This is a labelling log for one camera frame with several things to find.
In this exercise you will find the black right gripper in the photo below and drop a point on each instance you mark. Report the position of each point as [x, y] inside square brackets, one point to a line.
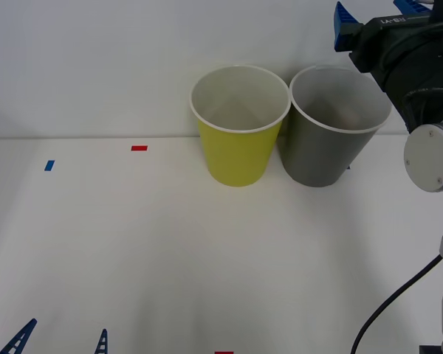
[384, 40]

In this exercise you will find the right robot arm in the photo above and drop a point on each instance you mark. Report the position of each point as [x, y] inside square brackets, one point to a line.
[428, 158]

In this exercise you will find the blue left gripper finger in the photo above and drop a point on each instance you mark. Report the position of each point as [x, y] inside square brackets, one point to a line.
[102, 343]
[19, 339]

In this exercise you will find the grey plastic bin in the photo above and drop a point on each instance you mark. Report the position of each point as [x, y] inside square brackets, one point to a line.
[317, 155]

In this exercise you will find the yellow-green plastic bin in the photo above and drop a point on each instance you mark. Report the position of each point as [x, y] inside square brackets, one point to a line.
[236, 155]

